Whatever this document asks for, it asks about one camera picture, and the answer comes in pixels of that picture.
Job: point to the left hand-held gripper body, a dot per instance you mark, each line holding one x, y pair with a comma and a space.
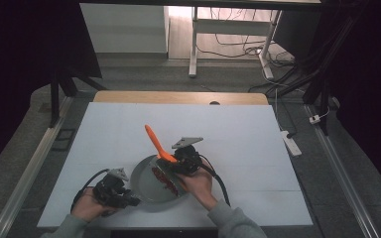
110, 190

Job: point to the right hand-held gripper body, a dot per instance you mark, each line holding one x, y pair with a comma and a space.
188, 160

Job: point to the grey dustpan with orange edge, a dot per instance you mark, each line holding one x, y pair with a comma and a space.
145, 185

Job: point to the person's right hand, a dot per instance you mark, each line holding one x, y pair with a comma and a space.
196, 186

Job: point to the person's left hand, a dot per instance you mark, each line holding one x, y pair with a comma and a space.
87, 206

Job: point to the wooden table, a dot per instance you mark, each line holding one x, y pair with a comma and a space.
178, 97

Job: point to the white foam board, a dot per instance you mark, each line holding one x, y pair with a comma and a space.
244, 125

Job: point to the white power strip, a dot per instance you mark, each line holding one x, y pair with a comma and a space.
291, 143

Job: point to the black metal stand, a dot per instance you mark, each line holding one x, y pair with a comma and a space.
324, 89
55, 99

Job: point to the small white connector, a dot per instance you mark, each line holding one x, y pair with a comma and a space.
315, 119

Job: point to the white cabinet panel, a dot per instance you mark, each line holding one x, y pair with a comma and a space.
122, 29

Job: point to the black rectangular floor frame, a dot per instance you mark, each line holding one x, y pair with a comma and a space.
63, 139

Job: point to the aluminium rail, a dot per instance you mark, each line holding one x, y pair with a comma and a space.
340, 175
29, 162

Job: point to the white desk frame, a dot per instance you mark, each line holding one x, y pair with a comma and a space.
231, 27

